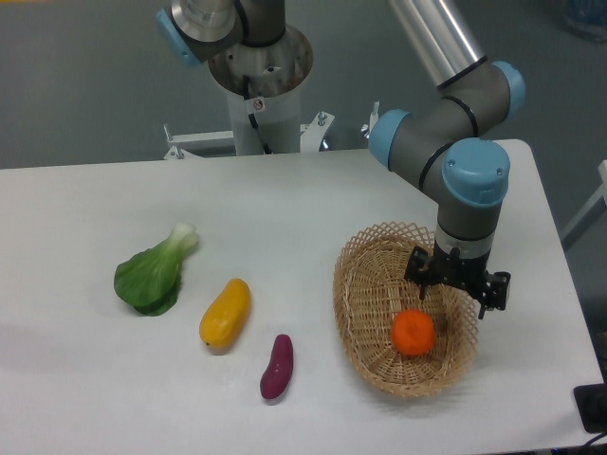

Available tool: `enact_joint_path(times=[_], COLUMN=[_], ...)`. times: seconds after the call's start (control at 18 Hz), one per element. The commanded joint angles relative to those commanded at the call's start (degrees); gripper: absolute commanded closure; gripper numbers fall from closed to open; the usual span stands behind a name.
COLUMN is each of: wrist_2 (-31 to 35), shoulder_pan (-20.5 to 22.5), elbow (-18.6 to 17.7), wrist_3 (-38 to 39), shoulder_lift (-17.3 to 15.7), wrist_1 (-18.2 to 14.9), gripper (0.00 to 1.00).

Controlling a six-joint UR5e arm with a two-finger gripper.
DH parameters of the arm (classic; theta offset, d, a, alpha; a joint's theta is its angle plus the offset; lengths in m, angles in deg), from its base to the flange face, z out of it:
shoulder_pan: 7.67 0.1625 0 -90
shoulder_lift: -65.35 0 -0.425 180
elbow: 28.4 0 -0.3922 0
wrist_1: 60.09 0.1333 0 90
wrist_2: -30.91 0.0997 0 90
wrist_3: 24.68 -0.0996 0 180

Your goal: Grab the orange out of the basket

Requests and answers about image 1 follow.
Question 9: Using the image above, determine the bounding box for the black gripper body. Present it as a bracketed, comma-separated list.
[421, 245, 489, 295]

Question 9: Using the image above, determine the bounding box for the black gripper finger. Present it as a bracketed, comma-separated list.
[404, 246, 432, 300]
[477, 271, 511, 319]

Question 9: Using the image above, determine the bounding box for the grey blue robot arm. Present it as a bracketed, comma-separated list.
[156, 1, 525, 311]

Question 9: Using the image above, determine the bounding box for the woven wicker basket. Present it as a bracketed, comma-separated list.
[333, 222, 478, 398]

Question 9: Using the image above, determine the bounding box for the orange fruit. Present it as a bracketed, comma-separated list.
[391, 309, 436, 356]

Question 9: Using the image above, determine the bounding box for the black device at table edge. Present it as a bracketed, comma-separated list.
[573, 384, 606, 433]

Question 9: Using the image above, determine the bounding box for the purple sweet potato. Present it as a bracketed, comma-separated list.
[260, 334, 294, 400]

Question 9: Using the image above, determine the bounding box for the yellow mango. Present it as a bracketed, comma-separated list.
[199, 278, 251, 352]

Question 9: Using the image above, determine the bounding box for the green bok choy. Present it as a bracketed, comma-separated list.
[113, 223, 199, 317]

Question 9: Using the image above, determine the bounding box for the white frame at right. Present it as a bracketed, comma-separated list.
[560, 160, 606, 251]

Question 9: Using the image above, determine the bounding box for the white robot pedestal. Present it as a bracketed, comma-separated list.
[163, 26, 335, 159]

